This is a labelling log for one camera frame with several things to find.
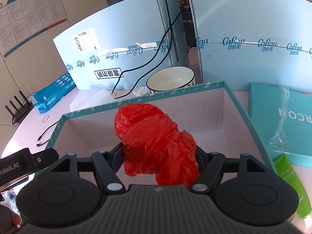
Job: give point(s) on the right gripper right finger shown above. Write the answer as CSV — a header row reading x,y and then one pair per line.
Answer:
x,y
245,189

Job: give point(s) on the red plastic bag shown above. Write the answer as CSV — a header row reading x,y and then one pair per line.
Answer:
x,y
153,144

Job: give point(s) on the teal box lid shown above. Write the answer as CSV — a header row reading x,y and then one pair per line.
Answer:
x,y
282,119

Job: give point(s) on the operator hand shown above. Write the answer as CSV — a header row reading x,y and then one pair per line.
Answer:
x,y
10,221

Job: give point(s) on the green tube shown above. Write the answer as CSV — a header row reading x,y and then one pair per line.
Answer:
x,y
287,173

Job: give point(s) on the rubber band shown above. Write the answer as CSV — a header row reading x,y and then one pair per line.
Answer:
x,y
45,119

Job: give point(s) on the black router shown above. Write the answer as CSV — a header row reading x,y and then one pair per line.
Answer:
x,y
20,111

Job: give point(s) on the blue paper ream pack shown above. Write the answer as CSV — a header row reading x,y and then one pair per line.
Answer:
x,y
48,97

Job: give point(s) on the open teal box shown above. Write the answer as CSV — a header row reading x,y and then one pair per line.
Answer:
x,y
210,112

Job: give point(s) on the white ceramic bowl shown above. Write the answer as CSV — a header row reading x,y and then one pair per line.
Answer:
x,y
171,78

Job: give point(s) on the person in dark jacket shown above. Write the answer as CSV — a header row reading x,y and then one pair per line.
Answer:
x,y
188,23

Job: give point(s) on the large light-blue carton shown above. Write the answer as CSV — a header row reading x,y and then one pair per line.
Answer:
x,y
245,41

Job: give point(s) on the wall notice board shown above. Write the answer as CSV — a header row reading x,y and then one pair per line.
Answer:
x,y
22,20

